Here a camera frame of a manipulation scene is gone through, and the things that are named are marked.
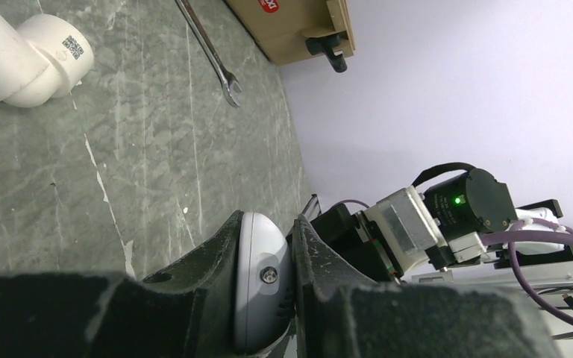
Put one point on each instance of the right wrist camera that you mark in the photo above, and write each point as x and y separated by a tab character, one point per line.
407	227

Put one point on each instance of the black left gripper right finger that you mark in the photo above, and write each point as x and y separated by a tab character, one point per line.
340	312

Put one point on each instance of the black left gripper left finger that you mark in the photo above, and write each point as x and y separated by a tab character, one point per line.
183	310

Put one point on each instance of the white plastic pipe elbow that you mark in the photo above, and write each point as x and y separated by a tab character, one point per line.
44	58

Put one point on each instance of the silver open-end wrench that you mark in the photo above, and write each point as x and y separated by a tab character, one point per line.
229	83

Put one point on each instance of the tan plastic toolbox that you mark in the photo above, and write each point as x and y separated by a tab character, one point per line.
280	27

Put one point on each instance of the white remote control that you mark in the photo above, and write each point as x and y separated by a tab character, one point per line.
265	289

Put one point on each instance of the black toolbox right latch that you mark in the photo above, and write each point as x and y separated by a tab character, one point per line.
327	46

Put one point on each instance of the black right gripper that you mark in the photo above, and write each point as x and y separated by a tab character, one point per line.
359	242

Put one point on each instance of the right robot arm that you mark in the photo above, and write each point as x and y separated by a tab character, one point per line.
440	219

